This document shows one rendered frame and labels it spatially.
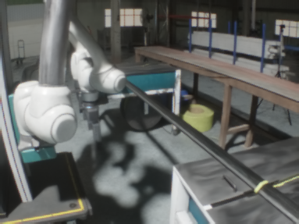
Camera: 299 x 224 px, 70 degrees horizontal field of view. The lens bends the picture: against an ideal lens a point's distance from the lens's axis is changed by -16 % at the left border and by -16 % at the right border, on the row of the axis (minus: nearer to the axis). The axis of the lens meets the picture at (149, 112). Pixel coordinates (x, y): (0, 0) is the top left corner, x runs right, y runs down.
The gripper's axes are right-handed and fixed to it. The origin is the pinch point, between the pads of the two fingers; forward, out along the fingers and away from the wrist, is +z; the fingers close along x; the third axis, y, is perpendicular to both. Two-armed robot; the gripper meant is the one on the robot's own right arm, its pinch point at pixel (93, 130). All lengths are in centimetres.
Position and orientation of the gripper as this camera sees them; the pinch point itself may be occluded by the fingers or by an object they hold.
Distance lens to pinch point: 130.1
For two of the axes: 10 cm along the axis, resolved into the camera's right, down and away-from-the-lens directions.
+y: -9.1, 1.5, -3.9
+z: 0.0, 9.3, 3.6
